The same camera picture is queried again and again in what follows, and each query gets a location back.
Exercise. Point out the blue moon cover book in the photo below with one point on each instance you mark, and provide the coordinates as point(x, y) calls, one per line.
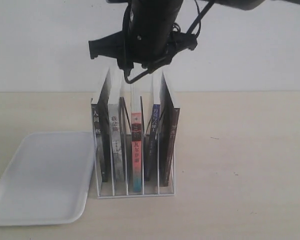
point(152, 127)

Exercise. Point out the black spine book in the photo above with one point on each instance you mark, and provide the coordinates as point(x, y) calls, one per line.
point(99, 117)

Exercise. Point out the white wire book rack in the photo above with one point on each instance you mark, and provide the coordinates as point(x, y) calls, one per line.
point(116, 189)

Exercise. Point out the dark brown spine book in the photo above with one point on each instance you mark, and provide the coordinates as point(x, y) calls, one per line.
point(169, 118)

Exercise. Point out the grey spine book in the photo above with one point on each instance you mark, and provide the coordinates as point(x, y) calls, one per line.
point(114, 123)

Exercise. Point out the white plastic tray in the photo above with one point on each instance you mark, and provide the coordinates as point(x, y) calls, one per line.
point(47, 180)

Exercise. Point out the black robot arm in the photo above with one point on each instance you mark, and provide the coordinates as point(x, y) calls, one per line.
point(195, 27)

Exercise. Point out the red teal spine book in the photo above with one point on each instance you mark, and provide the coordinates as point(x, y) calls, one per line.
point(136, 137)

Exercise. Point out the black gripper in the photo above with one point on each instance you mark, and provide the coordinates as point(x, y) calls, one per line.
point(145, 35)

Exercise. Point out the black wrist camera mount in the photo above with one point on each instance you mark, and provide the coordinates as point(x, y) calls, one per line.
point(180, 41)

